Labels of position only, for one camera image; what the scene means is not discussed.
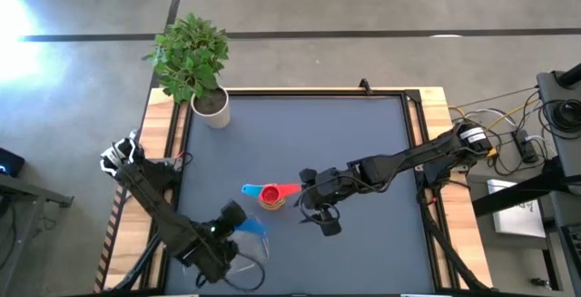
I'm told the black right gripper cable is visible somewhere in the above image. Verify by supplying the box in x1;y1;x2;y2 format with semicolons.
299;201;341;225

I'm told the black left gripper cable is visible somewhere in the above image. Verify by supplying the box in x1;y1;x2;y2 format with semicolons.
194;251;268;294

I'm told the black cable coil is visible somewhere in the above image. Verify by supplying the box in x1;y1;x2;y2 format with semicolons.
542;98;581;140

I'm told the white cable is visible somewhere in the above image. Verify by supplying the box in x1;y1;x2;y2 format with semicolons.
451;107;518;130

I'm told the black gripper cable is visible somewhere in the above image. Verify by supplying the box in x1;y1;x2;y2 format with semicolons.
194;251;268;294
299;201;341;225

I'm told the grey metal desk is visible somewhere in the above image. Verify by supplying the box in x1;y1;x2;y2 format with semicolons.
0;173;74;297

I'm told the black stand beam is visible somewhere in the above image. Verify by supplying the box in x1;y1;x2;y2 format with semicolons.
470;155;573;219

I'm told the black monitor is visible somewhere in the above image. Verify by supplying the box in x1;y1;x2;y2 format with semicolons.
0;145;26;179

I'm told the black power strip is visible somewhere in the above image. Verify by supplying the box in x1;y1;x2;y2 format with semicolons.
511;128;540;164

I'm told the black metal rig frame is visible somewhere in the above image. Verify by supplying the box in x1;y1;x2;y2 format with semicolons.
102;86;494;296

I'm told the red measuring cup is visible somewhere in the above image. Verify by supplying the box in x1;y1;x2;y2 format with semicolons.
260;182;304;206

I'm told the blue measuring cup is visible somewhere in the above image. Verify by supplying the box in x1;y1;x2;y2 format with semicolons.
234;216;270;237

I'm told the green plant in white pot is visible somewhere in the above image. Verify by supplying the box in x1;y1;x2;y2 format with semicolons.
143;13;231;130

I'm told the yellow cable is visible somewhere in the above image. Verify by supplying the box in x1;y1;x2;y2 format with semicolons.
448;99;541;160

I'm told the white board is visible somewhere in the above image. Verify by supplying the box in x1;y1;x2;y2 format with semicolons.
487;177;547;239

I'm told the yellow measuring cup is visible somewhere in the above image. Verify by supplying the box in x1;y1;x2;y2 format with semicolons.
258;196;287;211

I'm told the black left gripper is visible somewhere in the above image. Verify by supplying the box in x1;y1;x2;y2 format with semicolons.
173;199;253;285

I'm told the teal measuring cup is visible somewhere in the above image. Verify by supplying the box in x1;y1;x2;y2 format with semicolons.
241;183;265;199

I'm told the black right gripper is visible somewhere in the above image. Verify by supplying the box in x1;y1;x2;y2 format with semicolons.
297;166;356;238

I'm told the black yellow hazard tape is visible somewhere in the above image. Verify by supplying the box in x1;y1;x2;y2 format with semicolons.
93;183;133;293

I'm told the grey equipment stand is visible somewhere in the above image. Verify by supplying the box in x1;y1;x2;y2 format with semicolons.
537;63;581;297

